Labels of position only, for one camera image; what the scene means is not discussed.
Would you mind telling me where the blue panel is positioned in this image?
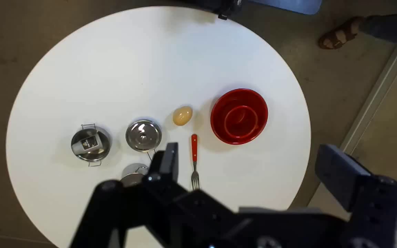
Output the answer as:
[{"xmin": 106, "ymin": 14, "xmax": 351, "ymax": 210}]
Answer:
[{"xmin": 252, "ymin": 0, "xmax": 324, "ymax": 17}]

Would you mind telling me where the fork with orange handle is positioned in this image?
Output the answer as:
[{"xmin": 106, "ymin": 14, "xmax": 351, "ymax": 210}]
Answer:
[{"xmin": 188, "ymin": 132, "xmax": 201, "ymax": 192}]

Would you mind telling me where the person in gray jeans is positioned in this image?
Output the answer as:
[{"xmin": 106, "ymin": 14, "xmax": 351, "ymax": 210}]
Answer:
[{"xmin": 358, "ymin": 12, "xmax": 397, "ymax": 48}]

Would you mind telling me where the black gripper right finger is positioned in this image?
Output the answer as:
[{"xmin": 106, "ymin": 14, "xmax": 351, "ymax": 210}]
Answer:
[{"xmin": 315, "ymin": 143, "xmax": 397, "ymax": 248}]

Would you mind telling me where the silver pot with handles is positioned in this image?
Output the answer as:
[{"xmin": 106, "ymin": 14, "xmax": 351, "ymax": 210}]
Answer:
[{"xmin": 69, "ymin": 123, "xmax": 113, "ymax": 168}]

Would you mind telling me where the red bowl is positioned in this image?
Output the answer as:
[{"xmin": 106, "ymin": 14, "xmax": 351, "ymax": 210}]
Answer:
[{"xmin": 209, "ymin": 87, "xmax": 270, "ymax": 148}]

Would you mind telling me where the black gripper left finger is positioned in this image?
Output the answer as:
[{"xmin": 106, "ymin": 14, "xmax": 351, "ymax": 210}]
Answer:
[{"xmin": 69, "ymin": 142, "xmax": 241, "ymax": 248}]

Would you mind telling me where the beige egg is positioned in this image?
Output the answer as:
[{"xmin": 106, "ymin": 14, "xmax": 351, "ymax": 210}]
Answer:
[{"xmin": 171, "ymin": 105, "xmax": 194, "ymax": 127}]

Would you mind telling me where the person's foot in sandal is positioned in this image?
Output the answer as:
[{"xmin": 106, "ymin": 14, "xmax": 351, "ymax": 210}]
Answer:
[{"xmin": 317, "ymin": 15, "xmax": 364, "ymax": 51}]

